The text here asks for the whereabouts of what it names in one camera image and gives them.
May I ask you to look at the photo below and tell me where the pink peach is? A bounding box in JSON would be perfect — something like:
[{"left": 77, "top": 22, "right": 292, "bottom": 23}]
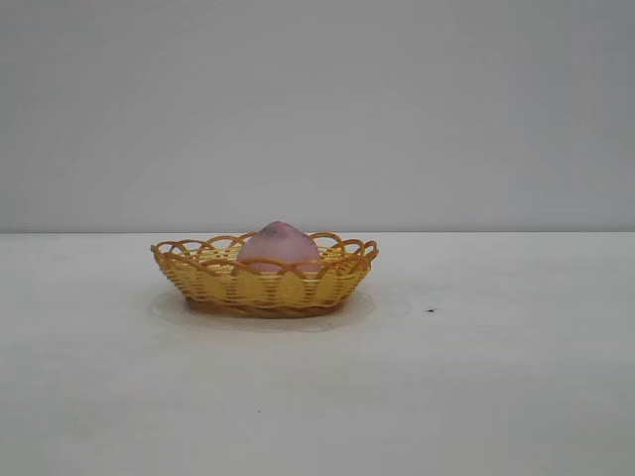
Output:
[{"left": 236, "top": 221, "right": 322, "bottom": 274}]

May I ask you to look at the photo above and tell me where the yellow woven wicker basket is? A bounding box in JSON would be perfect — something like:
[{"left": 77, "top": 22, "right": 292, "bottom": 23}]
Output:
[{"left": 150, "top": 230, "right": 379, "bottom": 319}]

